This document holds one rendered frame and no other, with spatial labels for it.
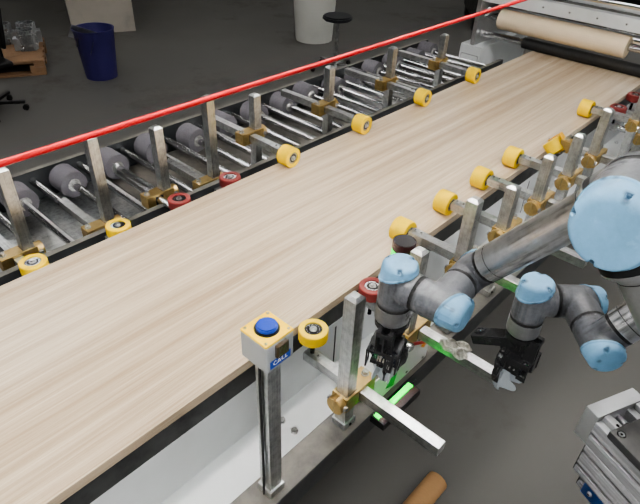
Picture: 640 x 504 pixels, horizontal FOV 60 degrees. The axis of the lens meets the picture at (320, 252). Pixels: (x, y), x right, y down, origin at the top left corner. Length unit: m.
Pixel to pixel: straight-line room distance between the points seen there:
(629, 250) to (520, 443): 1.76
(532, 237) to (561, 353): 1.91
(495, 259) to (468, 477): 1.38
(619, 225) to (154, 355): 1.07
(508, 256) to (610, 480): 0.55
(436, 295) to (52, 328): 0.99
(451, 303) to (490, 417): 1.52
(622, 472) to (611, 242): 0.64
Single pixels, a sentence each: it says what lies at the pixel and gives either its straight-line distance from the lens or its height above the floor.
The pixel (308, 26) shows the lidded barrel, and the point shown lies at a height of 0.20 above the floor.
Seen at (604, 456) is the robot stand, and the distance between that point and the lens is 1.38.
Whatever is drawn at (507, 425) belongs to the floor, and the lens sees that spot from 2.56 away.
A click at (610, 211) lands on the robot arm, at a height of 1.56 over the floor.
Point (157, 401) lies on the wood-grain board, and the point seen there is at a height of 0.90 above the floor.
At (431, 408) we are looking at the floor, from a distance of 2.53.
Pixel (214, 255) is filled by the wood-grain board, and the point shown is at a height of 0.90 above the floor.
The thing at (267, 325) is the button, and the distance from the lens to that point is 1.02.
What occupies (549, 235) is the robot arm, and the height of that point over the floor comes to 1.39.
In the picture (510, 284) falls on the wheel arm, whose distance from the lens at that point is 1.66.
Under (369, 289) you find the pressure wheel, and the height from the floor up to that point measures 0.90.
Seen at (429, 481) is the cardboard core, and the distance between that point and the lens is 2.23.
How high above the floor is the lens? 1.94
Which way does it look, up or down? 36 degrees down
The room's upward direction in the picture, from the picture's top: 3 degrees clockwise
